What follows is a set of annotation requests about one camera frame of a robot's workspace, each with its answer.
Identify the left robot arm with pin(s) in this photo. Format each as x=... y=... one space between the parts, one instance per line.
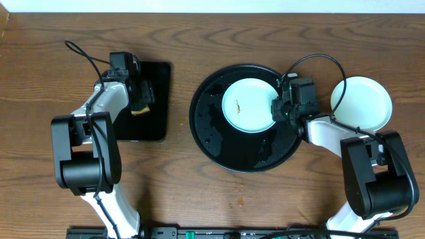
x=86 y=155

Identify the green and yellow sponge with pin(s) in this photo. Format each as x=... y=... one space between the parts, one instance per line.
x=144 y=110

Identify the black rectangular tray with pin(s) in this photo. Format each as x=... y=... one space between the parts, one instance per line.
x=151 y=125

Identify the pale blue plate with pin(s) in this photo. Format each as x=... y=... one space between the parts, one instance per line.
x=246 y=105

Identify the light blue plate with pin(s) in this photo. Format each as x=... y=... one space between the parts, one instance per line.
x=361 y=102

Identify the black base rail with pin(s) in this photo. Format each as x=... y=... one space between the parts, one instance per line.
x=193 y=233

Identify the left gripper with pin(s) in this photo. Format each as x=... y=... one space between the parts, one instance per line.
x=146 y=96

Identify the black round tray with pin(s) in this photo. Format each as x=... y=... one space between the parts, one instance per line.
x=222 y=143

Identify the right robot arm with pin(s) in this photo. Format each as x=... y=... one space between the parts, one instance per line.
x=378 y=178

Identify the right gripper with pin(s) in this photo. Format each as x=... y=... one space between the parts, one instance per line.
x=275 y=104

